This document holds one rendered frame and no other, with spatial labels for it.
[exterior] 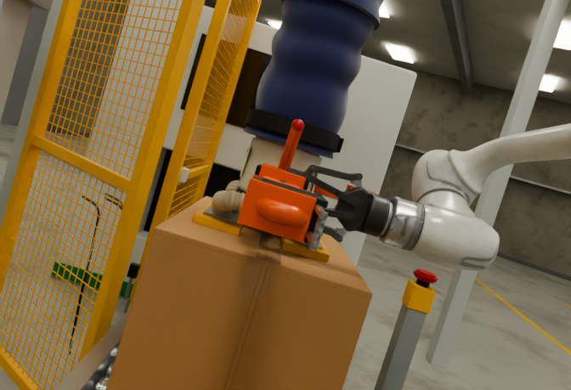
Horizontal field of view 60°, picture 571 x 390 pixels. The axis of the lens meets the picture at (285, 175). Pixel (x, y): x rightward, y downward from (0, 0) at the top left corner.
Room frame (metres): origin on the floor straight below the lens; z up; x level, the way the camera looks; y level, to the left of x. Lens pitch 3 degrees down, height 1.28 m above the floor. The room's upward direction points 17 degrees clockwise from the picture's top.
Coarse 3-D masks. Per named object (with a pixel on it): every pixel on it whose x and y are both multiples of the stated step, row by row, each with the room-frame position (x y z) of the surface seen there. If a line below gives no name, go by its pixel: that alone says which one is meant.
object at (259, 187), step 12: (252, 180) 0.51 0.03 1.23; (264, 180) 0.54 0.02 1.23; (252, 192) 0.51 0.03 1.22; (264, 192) 0.51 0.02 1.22; (276, 192) 0.51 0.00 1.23; (288, 192) 0.52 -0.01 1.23; (300, 192) 0.53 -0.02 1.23; (252, 204) 0.51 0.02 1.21; (288, 204) 0.52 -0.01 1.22; (300, 204) 0.52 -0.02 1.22; (312, 204) 0.52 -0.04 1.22; (240, 216) 0.51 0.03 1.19; (252, 216) 0.51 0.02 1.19; (264, 228) 0.51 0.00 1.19; (276, 228) 0.51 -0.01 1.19; (288, 228) 0.52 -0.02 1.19; (300, 228) 0.52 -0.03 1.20; (300, 240) 0.52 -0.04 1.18
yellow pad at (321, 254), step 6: (282, 240) 1.03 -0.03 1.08; (288, 240) 1.00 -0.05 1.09; (294, 240) 1.01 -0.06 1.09; (282, 246) 0.99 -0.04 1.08; (288, 246) 0.99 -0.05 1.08; (294, 246) 0.99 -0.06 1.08; (300, 246) 0.99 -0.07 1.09; (306, 246) 1.00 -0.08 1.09; (318, 246) 1.01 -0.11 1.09; (324, 246) 1.06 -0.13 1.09; (294, 252) 0.99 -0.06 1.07; (300, 252) 0.99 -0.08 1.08; (306, 252) 0.99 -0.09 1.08; (312, 252) 0.99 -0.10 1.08; (318, 252) 0.99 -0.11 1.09; (324, 252) 0.99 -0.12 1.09; (318, 258) 0.99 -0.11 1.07; (324, 258) 0.99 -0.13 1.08
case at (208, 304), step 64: (192, 256) 0.84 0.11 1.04; (256, 256) 0.86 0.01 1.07; (128, 320) 0.84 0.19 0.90; (192, 320) 0.84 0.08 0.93; (256, 320) 0.84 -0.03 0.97; (320, 320) 0.85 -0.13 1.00; (128, 384) 0.84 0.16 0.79; (192, 384) 0.84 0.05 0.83; (256, 384) 0.84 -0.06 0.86; (320, 384) 0.85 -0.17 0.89
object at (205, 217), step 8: (208, 208) 1.06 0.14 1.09; (200, 216) 0.98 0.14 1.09; (208, 216) 1.00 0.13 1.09; (216, 216) 1.01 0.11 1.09; (232, 216) 1.06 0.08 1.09; (208, 224) 0.98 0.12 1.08; (216, 224) 0.98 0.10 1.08; (224, 224) 0.98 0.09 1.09; (232, 224) 0.99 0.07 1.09; (240, 224) 1.02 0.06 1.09; (232, 232) 0.98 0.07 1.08
